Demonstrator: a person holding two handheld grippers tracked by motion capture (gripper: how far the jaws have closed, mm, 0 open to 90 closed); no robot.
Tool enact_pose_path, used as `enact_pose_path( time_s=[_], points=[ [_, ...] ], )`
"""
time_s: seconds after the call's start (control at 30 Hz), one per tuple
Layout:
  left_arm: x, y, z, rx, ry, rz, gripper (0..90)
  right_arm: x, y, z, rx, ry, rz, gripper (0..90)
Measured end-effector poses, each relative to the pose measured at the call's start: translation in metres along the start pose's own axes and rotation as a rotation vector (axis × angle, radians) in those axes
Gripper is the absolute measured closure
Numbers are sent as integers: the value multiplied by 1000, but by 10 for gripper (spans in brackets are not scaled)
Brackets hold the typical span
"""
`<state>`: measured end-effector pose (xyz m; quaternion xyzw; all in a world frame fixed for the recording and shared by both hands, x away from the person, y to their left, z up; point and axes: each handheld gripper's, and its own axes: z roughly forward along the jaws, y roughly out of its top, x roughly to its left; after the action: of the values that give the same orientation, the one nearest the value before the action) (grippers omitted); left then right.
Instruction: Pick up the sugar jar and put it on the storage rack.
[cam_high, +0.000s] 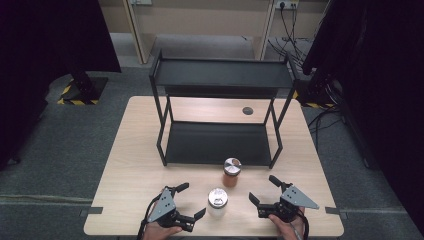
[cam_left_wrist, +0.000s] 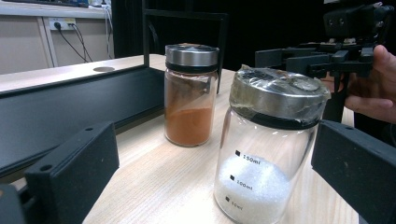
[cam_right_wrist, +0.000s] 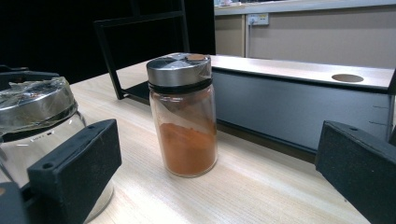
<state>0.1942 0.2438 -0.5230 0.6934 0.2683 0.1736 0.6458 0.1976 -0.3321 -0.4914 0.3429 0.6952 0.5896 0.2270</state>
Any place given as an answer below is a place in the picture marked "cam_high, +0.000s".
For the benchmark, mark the white spice jar silver lid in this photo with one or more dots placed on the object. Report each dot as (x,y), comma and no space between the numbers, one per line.
(216,210)

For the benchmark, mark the orange spice jar silver lid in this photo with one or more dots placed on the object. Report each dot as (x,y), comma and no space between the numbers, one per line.
(230,180)

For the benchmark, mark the person's right hand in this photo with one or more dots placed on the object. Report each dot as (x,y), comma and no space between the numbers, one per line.
(285,230)

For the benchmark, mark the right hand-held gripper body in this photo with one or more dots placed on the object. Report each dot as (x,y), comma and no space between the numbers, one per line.
(296,200)

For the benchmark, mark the person's left hand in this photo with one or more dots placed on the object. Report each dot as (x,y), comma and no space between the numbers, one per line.
(158,231)

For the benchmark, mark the grey tape strip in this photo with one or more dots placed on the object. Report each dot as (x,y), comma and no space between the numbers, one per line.
(91,210)
(335,211)

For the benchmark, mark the black curtain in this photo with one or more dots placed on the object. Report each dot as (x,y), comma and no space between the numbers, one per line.
(50,40)
(383,83)

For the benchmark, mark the round grey table grommet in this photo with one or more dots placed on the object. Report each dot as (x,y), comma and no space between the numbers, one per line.
(247,110)

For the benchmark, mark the black two-tier metal rack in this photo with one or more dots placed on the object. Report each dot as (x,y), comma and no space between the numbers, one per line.
(216,143)

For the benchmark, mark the white wall socket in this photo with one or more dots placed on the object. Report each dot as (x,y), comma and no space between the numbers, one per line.
(287,4)

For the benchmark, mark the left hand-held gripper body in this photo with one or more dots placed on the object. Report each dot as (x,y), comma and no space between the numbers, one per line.
(163,206)

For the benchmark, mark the black stand base striped tape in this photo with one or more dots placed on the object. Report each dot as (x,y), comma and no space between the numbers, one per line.
(315,96)
(86,91)

